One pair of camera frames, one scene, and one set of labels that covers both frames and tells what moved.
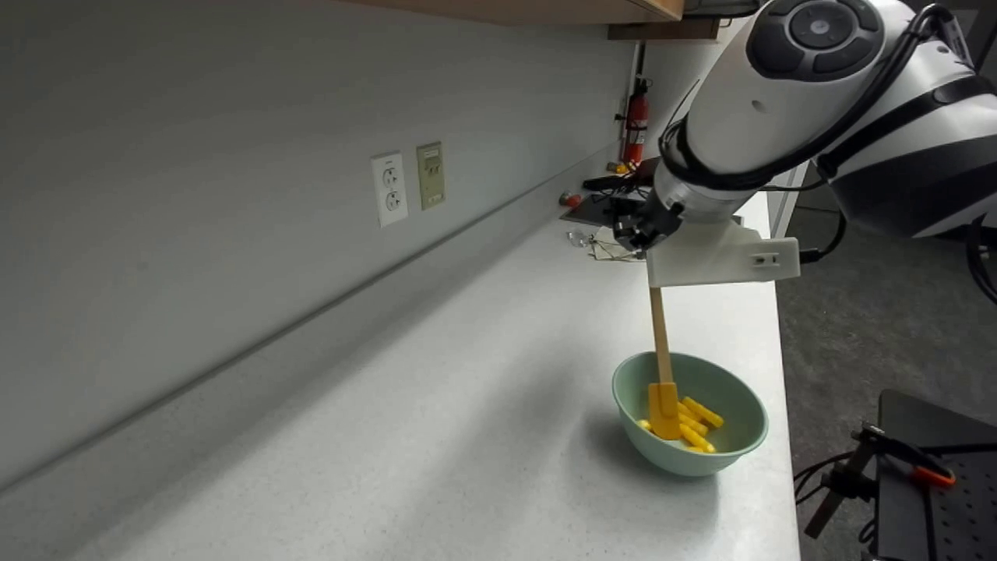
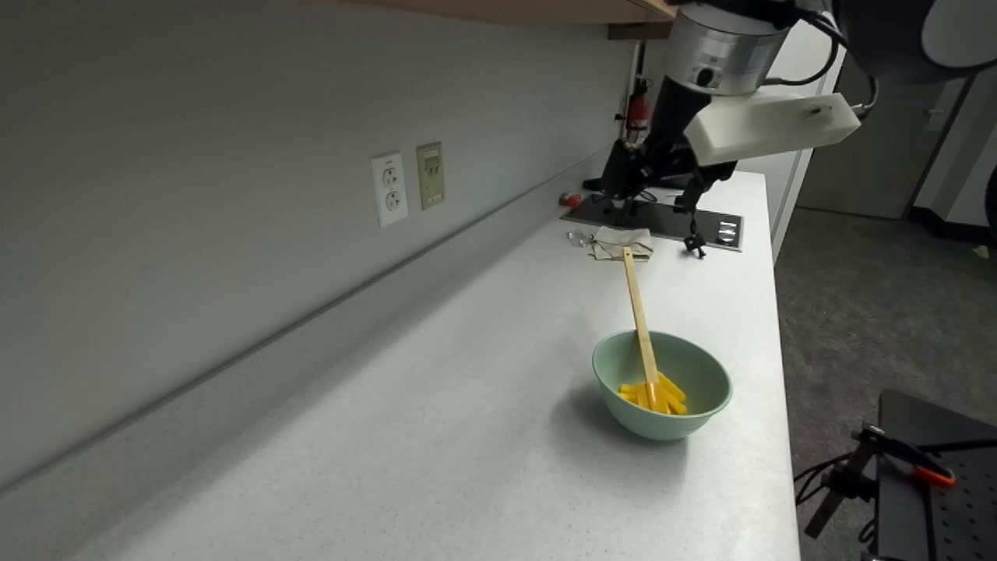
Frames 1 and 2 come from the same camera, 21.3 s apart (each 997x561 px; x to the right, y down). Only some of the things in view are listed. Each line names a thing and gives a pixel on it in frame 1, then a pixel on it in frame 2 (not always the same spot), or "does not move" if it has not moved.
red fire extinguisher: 637,122 does not move
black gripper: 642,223 -> 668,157
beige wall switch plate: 432,176 does not move
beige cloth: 601,243 does not move
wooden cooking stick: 661,341 -> 639,321
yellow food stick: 704,413 -> 668,397
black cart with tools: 933,523 does not move
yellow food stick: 694,437 -> 639,393
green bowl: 735,403 -> 687,364
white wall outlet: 390,188 does not move
